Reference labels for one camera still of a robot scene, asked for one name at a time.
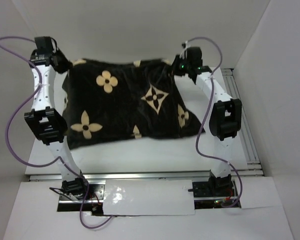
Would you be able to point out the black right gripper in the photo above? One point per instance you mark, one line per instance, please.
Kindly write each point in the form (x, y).
(175, 65)

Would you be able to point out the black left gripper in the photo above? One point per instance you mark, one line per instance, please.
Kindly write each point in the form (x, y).
(67, 65)

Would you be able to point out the black floral pillowcase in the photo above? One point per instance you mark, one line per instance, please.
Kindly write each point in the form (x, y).
(108, 102)

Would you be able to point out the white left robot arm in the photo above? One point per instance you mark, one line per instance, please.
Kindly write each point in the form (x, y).
(46, 123)

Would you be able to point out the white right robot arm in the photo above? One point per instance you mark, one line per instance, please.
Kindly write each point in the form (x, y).
(223, 115)

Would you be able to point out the white cover plate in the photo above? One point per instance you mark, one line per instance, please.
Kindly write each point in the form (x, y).
(148, 198)

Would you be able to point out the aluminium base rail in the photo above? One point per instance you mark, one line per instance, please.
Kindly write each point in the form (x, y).
(105, 176)

